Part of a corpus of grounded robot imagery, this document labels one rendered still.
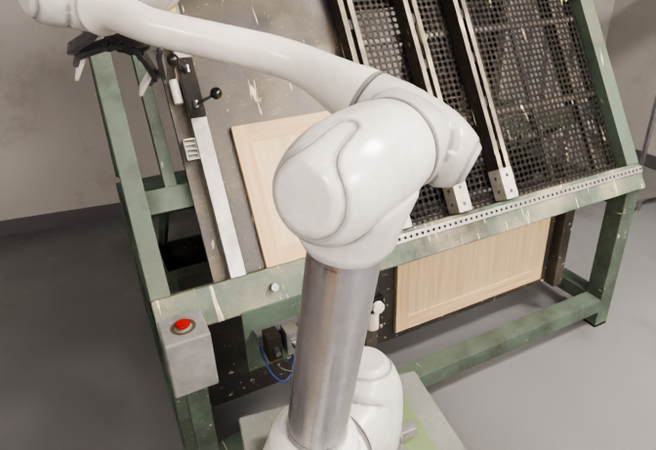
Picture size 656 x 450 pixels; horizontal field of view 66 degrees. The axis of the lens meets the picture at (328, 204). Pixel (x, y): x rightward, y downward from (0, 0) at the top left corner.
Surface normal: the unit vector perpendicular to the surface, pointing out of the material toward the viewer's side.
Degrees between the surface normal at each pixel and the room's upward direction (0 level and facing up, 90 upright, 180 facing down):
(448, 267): 90
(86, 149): 90
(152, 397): 0
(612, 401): 0
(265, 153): 60
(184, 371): 90
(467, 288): 90
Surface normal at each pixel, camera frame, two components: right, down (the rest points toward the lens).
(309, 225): -0.56, 0.20
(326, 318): -0.25, 0.47
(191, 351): 0.44, 0.37
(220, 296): 0.36, -0.13
